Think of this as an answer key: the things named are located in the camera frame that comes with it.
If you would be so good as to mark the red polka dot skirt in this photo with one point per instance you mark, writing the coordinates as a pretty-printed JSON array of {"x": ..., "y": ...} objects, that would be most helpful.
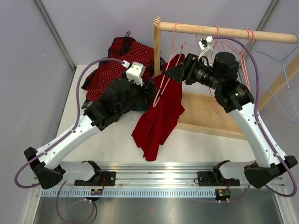
[{"x": 119, "y": 72}]

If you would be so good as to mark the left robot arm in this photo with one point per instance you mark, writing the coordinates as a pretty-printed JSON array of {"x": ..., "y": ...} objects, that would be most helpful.
[{"x": 47, "y": 161}]

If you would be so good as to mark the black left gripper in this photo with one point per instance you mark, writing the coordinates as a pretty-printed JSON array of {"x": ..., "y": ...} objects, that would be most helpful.
[{"x": 148, "y": 97}]

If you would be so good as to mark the navy white plaid skirt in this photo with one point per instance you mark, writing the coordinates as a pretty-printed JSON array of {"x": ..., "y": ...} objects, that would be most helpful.
[{"x": 88, "y": 102}]

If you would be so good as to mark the red black plaid skirt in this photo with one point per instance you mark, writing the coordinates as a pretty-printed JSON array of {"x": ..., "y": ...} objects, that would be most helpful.
[{"x": 116, "y": 49}]

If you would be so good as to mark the light blue wire hanger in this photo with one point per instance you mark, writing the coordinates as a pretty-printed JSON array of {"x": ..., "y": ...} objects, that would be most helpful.
[{"x": 277, "y": 85}]

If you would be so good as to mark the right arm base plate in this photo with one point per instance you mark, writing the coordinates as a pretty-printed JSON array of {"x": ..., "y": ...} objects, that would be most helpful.
[{"x": 206, "y": 179}]

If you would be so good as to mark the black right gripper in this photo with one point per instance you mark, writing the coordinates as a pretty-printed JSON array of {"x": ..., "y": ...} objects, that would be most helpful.
[{"x": 192, "y": 63}]

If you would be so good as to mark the plain red skirt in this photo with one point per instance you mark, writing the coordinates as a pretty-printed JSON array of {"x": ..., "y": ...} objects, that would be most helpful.
[{"x": 155, "y": 125}]

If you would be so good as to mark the aluminium mounting rail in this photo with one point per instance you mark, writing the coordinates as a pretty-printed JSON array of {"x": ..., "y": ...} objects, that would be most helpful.
[{"x": 157, "y": 180}]

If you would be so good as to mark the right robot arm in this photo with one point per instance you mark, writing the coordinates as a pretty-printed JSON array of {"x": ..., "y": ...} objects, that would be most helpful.
[{"x": 270, "y": 160}]

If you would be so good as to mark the pink hanger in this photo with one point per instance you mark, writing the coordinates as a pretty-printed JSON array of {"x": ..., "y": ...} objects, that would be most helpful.
[
  {"x": 243, "y": 54},
  {"x": 198, "y": 38},
  {"x": 165, "y": 80},
  {"x": 215, "y": 100}
]

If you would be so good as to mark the wooden clothes rack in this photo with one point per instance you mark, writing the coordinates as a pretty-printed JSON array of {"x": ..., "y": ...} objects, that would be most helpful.
[{"x": 198, "y": 115}]

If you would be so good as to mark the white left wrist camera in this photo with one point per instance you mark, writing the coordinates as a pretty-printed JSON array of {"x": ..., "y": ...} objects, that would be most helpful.
[{"x": 134, "y": 72}]

